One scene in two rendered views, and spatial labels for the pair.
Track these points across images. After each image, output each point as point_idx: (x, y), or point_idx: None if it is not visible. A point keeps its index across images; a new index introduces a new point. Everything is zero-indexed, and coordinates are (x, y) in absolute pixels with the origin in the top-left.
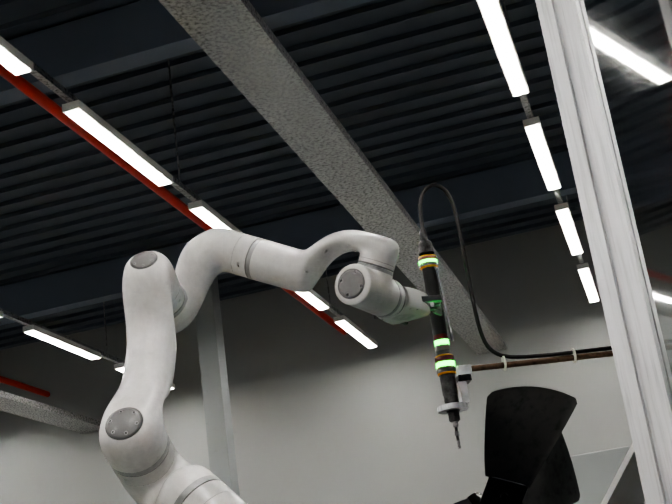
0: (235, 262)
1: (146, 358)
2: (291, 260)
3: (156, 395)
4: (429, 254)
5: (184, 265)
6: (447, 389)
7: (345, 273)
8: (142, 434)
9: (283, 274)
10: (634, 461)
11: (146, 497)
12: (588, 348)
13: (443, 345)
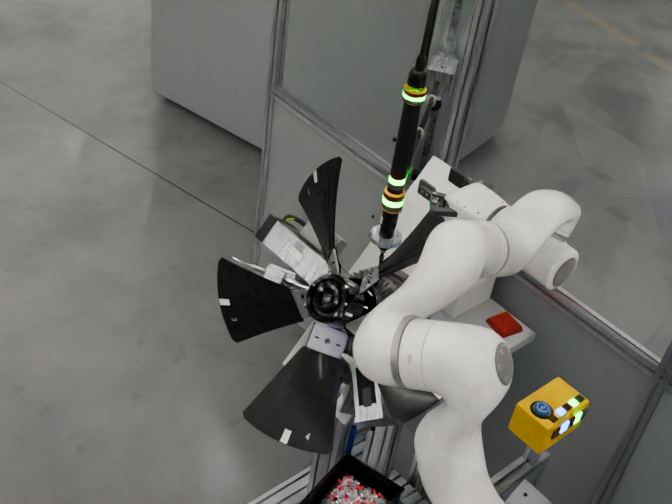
0: (487, 275)
1: (486, 474)
2: (527, 256)
3: None
4: (426, 90)
5: (443, 298)
6: (394, 225)
7: (565, 263)
8: None
9: (514, 272)
10: None
11: None
12: (423, 121)
13: (404, 184)
